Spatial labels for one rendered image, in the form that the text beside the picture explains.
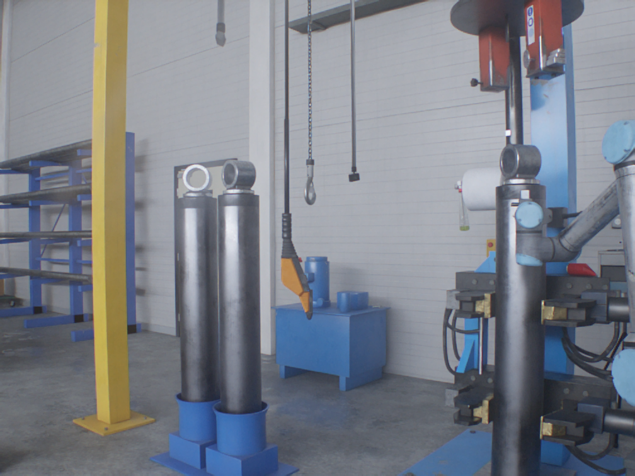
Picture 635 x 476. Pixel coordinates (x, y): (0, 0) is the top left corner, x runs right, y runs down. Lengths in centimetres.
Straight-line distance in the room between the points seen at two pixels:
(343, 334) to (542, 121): 244
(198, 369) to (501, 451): 159
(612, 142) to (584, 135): 292
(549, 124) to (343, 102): 297
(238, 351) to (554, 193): 173
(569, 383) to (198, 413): 187
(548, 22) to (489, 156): 242
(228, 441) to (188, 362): 48
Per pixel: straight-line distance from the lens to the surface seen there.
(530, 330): 250
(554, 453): 310
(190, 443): 326
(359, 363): 475
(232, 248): 285
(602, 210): 192
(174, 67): 763
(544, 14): 250
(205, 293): 310
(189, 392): 322
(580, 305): 236
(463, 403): 260
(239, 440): 301
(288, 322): 497
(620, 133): 163
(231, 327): 289
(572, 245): 204
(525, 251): 201
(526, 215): 200
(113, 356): 396
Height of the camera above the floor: 127
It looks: 1 degrees down
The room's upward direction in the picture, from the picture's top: straight up
